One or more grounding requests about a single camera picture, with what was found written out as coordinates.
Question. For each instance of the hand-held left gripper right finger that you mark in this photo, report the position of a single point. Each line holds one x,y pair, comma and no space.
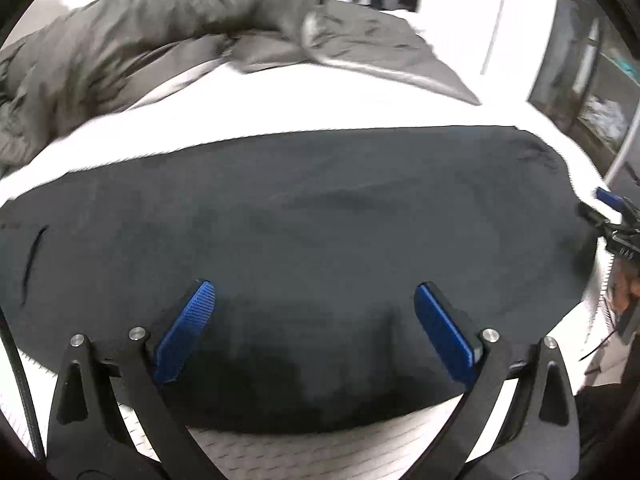
445,332

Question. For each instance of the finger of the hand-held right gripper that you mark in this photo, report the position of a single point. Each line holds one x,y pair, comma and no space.
609,196
592,214

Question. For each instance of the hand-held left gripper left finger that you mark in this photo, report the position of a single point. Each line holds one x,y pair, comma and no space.
184,332

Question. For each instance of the black pants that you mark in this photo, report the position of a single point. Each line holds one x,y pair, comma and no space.
300,235

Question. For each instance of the person's right hand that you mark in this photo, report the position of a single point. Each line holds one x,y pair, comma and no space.
627,290

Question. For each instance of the glass door wardrobe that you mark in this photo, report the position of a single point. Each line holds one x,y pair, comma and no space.
590,60

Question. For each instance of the white wardrobe door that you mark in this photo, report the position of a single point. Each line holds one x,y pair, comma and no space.
465,20

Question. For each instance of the bed with white honeycomb mattress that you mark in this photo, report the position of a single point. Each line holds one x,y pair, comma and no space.
325,102

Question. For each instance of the grey duvet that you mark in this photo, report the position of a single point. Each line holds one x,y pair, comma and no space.
150,25

